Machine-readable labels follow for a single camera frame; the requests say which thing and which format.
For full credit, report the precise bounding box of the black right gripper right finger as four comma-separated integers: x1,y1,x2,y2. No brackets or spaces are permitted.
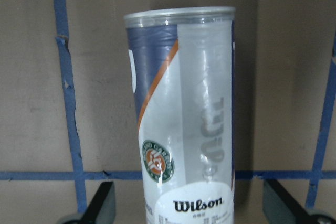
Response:
262,179,312,223

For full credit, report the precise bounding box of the clear Wilson tennis ball can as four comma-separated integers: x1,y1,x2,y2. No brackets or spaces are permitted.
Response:
124,6,235,223

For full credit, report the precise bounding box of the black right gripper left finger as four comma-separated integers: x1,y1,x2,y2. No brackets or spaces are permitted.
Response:
79,182,116,224

